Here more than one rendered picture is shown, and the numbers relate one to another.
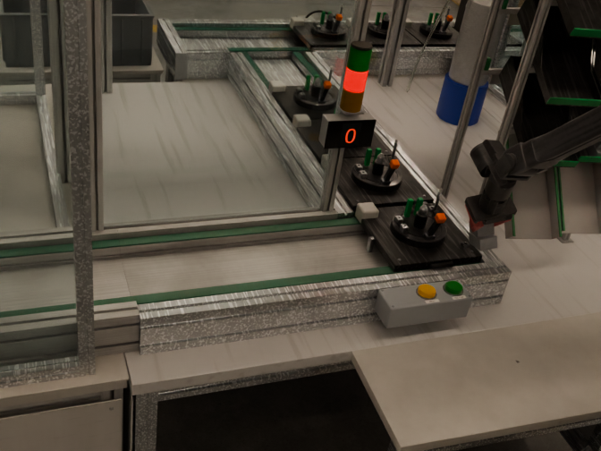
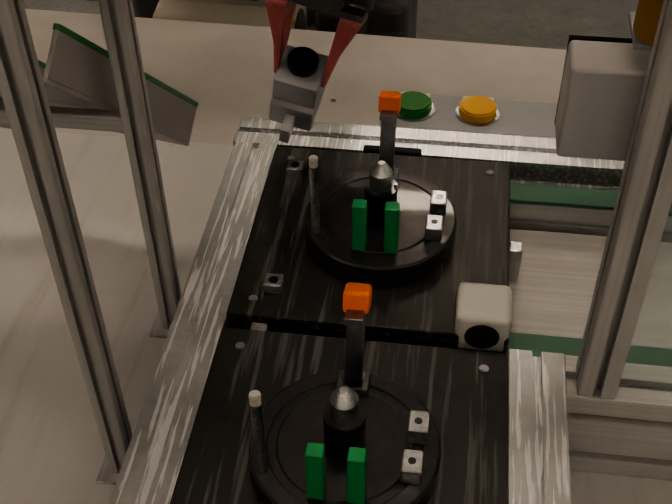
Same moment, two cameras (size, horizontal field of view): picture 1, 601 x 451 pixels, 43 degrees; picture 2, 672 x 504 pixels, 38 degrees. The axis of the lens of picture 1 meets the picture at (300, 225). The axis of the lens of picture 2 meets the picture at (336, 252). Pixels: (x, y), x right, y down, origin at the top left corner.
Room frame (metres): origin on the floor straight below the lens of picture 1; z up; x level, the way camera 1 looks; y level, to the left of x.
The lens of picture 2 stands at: (2.19, 0.05, 1.58)
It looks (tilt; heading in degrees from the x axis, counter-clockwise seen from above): 43 degrees down; 213
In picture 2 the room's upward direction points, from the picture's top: 1 degrees counter-clockwise
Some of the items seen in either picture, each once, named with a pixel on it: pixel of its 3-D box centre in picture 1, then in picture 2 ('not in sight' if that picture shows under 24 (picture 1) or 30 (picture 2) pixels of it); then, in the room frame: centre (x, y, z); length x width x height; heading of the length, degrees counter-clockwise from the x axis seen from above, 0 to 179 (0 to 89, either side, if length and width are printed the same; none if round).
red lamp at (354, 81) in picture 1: (355, 78); not in sight; (1.62, -0.07, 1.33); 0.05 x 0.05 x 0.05
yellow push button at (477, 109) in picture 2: (426, 292); (477, 112); (1.37, -0.31, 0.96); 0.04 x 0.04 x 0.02
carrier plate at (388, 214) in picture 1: (417, 234); (379, 239); (1.60, -0.29, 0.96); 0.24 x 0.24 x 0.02; 25
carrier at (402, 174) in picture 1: (378, 165); (344, 424); (1.83, -0.18, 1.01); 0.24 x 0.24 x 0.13; 25
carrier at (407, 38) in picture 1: (385, 22); not in sight; (3.03, -0.21, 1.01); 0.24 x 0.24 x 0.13; 25
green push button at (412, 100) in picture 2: (452, 288); (413, 108); (1.39, -0.37, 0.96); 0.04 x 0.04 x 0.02
